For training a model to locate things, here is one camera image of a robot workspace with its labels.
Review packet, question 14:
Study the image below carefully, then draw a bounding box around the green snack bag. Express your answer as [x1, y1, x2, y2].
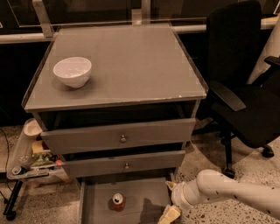
[31, 151, 56, 167]

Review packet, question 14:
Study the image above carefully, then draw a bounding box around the black tray stand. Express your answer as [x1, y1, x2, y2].
[3, 180, 23, 221]

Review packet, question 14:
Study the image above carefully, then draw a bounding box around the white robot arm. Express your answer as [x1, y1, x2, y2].
[159, 16, 280, 224]

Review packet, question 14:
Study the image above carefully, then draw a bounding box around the bottom grey open drawer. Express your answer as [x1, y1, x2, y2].
[78, 169, 175, 224]

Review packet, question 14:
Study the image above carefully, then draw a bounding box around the top grey drawer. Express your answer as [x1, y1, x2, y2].
[41, 118, 196, 154]

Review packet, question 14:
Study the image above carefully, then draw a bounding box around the red coke can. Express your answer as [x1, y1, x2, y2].
[112, 192, 126, 212]

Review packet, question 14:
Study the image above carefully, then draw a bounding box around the white cup in tray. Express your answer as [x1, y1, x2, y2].
[24, 119, 42, 137]

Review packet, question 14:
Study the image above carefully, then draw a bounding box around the metal window railing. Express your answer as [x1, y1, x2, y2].
[0, 0, 280, 46]

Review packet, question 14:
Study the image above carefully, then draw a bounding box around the round top drawer knob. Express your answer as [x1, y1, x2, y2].
[120, 135, 127, 143]

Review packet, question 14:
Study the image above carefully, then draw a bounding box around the middle grey drawer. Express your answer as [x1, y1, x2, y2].
[62, 150, 185, 178]

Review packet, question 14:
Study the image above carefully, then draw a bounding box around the grey drawer cabinet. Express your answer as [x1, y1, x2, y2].
[21, 22, 209, 187]

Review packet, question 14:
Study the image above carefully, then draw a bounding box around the black office chair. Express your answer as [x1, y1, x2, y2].
[197, 0, 280, 178]

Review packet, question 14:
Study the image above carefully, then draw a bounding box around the black floor cable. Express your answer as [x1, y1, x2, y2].
[0, 127, 11, 205]

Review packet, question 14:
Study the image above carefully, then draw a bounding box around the white ceramic bowl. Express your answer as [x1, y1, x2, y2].
[53, 57, 92, 88]

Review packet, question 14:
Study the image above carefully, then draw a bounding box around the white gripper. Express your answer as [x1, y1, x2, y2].
[157, 181, 193, 224]

